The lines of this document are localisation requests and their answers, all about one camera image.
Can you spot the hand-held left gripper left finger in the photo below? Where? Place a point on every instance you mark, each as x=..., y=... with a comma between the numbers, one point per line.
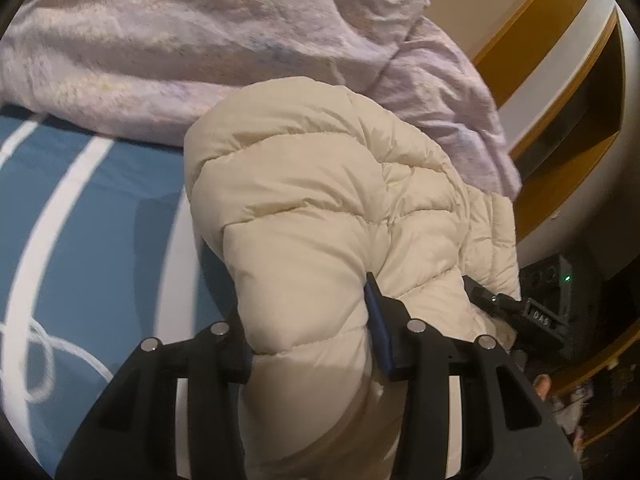
x=235, y=355

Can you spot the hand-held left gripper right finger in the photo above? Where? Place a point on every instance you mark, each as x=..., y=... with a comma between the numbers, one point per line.
x=380, y=340

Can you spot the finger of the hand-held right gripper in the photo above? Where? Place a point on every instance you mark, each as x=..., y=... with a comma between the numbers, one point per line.
x=487, y=300

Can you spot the beige puffer jacket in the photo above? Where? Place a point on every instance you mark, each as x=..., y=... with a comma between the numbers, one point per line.
x=300, y=210

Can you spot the person's right hand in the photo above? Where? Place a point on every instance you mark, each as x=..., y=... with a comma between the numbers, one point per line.
x=542, y=387

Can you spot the patterned cloth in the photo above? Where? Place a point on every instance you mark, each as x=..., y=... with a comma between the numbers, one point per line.
x=575, y=405

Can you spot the blue white-striped bedsheet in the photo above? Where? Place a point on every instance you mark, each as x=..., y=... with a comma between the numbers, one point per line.
x=100, y=210

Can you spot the wooden shelf unit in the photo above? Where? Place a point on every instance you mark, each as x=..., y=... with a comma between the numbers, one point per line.
x=550, y=5

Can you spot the lilac crumpled duvet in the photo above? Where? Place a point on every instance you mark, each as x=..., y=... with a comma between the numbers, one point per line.
x=150, y=50

